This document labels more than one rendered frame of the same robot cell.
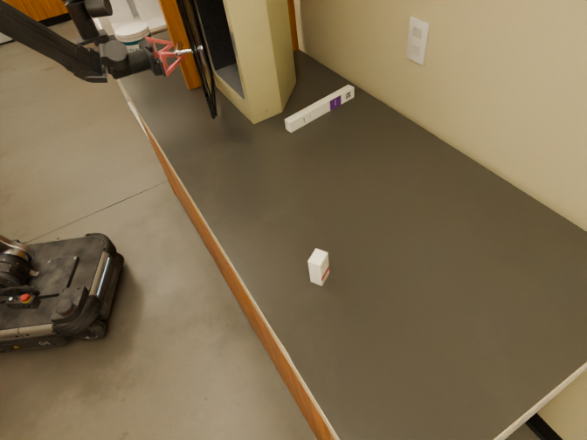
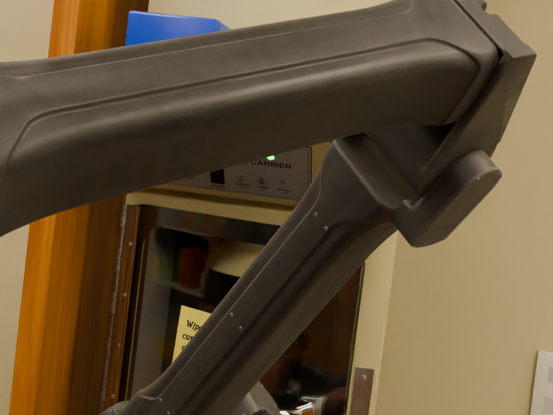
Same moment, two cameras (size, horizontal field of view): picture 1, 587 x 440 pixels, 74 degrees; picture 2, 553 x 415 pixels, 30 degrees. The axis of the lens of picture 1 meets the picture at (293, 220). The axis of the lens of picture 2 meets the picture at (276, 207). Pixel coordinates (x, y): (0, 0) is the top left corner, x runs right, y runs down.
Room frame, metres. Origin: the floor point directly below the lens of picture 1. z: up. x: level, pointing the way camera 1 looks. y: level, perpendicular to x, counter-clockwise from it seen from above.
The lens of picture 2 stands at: (0.61, 1.15, 1.47)
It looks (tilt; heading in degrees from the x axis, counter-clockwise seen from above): 3 degrees down; 302
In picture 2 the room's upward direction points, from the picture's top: 7 degrees clockwise
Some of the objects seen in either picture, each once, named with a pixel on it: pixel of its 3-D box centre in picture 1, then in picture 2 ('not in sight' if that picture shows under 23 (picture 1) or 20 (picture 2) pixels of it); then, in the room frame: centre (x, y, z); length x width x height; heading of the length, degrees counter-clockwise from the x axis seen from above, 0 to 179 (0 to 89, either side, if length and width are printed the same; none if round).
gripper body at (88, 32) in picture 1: (87, 30); not in sight; (1.40, 0.57, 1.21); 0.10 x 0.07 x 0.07; 114
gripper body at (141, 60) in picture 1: (140, 60); not in sight; (1.16, 0.36, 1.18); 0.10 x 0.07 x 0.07; 25
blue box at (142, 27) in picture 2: not in sight; (179, 61); (1.33, 0.24, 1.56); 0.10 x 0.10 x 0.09; 24
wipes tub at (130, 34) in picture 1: (138, 45); not in sight; (1.72, 0.52, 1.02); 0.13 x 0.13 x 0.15
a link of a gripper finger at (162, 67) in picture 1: (168, 58); not in sight; (1.16, 0.29, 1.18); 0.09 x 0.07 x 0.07; 116
